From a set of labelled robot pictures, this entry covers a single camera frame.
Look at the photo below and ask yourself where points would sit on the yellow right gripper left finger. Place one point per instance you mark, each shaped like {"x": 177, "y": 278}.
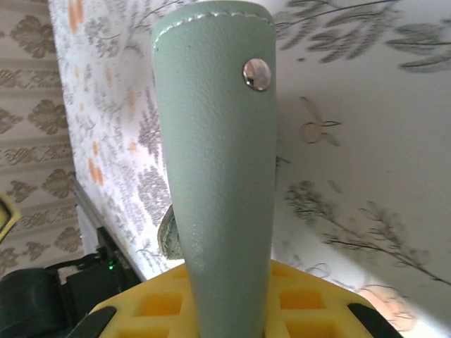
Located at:
{"x": 155, "y": 303}

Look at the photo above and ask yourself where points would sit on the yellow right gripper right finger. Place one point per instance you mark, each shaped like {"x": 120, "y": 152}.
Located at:
{"x": 317, "y": 306}

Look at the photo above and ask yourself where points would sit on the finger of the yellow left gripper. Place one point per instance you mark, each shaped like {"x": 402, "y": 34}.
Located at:
{"x": 5, "y": 214}

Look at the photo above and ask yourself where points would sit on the green leather card holder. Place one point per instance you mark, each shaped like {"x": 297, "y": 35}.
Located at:
{"x": 218, "y": 141}

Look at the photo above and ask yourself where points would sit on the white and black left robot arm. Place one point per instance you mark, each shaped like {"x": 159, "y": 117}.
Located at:
{"x": 35, "y": 303}

